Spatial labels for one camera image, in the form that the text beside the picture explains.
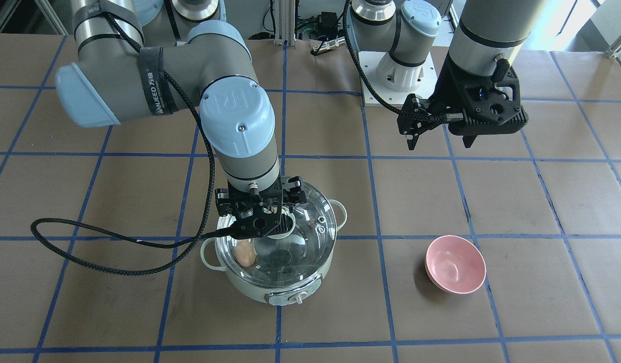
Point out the glass pot lid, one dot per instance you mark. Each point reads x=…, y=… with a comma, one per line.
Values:
x=277, y=237

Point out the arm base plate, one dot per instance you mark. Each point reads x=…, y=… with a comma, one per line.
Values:
x=393, y=82

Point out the pink bowl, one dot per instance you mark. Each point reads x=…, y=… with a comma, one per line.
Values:
x=455, y=265

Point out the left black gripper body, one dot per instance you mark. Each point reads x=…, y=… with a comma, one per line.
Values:
x=452, y=86

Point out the white electric cooking pot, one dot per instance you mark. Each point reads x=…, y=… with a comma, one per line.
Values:
x=275, y=252

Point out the brown egg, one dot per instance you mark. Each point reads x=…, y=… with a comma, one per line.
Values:
x=245, y=253

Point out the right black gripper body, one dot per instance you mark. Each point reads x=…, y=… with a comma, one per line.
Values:
x=223, y=198

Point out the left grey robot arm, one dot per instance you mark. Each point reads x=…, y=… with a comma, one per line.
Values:
x=486, y=30

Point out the aluminium frame post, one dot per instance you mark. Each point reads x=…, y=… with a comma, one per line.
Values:
x=285, y=23

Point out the black power adapter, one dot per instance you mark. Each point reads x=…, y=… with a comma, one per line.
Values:
x=327, y=23

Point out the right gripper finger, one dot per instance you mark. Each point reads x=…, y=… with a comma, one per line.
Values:
x=293, y=190
x=224, y=201

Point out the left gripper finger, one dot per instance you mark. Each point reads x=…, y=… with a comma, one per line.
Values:
x=468, y=140
x=414, y=120

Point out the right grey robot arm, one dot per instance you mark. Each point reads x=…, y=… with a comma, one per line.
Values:
x=119, y=77

